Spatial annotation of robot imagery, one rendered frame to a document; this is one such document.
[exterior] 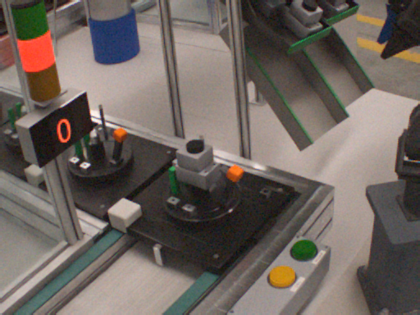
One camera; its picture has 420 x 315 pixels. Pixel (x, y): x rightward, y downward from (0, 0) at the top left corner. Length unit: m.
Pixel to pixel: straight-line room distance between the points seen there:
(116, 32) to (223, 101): 0.46
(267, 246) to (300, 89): 0.37
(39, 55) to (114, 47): 1.07
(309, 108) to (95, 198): 0.46
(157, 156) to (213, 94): 0.47
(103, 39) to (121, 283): 1.04
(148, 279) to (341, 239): 0.38
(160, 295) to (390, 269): 0.38
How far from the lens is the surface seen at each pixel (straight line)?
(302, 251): 0.98
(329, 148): 1.41
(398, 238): 0.88
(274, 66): 1.22
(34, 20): 0.83
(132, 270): 1.06
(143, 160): 1.22
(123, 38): 1.91
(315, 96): 1.25
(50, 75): 0.87
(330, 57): 1.36
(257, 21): 1.10
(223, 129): 1.50
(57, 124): 0.90
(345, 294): 1.06
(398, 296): 0.98
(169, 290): 1.01
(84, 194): 1.16
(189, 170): 1.03
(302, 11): 1.10
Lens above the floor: 1.64
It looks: 34 degrees down
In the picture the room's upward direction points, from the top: 6 degrees counter-clockwise
